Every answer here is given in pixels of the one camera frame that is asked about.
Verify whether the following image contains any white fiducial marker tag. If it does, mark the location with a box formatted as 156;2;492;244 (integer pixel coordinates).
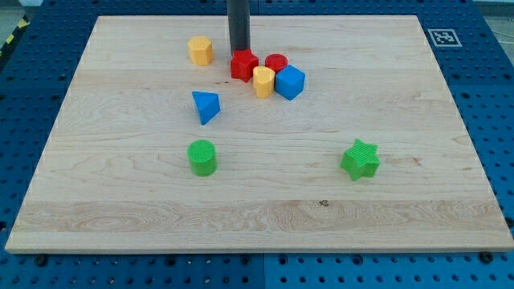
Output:
427;28;462;47

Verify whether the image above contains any blue cube block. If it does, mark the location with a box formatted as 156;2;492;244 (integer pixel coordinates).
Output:
275;65;306;100

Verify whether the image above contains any dark grey cylindrical robot stick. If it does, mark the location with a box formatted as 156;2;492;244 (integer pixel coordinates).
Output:
226;0;251;53

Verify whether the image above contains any blue triangle block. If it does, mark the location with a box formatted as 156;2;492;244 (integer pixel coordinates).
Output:
192;91;221;125

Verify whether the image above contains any green star block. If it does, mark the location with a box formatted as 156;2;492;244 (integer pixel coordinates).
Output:
340;139;381;181

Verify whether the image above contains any red cylinder block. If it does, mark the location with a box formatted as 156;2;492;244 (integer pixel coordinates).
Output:
264;53;288;73

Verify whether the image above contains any yellow heart block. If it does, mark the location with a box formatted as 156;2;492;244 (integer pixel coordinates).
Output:
253;66;275;99

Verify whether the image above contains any green cylinder block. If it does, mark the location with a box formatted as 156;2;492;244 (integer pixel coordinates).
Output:
187;140;218;177

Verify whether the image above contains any yellow hexagon block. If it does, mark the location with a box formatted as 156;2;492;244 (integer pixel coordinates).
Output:
187;36;214;66

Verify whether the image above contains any light wooden board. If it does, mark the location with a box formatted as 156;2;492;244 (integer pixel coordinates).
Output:
6;15;513;254

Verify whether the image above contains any red star block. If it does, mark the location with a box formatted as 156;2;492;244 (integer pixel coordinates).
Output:
230;48;259;83

